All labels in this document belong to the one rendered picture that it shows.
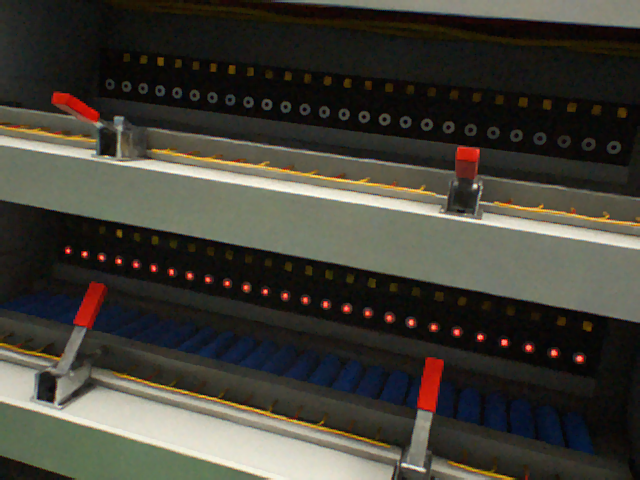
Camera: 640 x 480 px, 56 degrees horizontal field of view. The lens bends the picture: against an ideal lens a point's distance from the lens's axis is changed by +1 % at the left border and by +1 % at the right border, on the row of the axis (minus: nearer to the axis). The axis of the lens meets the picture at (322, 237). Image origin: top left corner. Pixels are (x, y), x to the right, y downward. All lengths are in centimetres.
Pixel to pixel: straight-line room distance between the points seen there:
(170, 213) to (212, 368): 13
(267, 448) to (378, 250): 16
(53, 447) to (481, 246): 33
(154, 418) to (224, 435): 5
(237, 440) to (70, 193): 23
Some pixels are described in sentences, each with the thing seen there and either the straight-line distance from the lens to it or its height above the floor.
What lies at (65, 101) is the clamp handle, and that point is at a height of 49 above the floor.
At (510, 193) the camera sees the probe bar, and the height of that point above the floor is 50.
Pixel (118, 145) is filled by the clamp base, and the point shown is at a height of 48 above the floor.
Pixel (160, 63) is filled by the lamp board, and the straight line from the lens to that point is 68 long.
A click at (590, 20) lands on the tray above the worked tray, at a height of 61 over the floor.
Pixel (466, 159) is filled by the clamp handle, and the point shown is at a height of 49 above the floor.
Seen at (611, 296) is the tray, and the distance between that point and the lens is 40.
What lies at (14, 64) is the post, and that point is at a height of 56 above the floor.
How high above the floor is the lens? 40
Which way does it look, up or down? 5 degrees up
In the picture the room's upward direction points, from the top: 12 degrees clockwise
